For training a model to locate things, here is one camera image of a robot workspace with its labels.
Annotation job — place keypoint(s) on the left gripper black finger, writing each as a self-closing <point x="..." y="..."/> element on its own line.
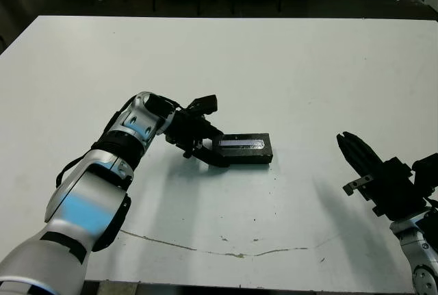
<point x="214" y="130"/>
<point x="212" y="156"/>

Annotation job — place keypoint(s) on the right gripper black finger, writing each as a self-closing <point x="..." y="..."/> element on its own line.
<point x="367" y="158"/>
<point x="352" y="161"/>

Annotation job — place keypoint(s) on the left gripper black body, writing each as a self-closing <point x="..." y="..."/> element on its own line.
<point x="184" y="130"/>

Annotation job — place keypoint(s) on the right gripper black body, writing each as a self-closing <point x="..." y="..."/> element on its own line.
<point x="393" y="189"/>

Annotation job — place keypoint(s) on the black box lid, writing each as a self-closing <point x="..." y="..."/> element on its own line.
<point x="246" y="156"/>

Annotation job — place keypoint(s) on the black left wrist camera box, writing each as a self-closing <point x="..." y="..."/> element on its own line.
<point x="205" y="103"/>

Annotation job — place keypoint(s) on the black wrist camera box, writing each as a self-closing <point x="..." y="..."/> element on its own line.
<point x="205" y="103"/>
<point x="426" y="172"/>

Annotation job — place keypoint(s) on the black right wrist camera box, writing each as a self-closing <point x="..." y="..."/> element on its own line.
<point x="426" y="172"/>

